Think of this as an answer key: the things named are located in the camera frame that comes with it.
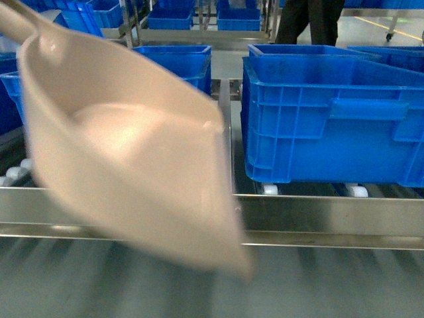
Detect blue bin centre right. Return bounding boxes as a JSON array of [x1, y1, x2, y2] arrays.
[[240, 44, 423, 187]]

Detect blue bin centre left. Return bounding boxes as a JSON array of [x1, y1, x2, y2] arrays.
[[133, 45, 212, 95]]

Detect person in black trousers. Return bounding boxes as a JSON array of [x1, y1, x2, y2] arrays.
[[275, 0, 345, 46]]

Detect blue bin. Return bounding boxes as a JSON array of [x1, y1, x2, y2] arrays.
[[133, 45, 212, 95], [240, 44, 423, 187]]

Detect metal shelf rack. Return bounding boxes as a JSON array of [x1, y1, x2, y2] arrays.
[[0, 29, 424, 251]]

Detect beige plastic scoop tray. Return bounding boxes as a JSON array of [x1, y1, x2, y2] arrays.
[[1, 1, 254, 279]]

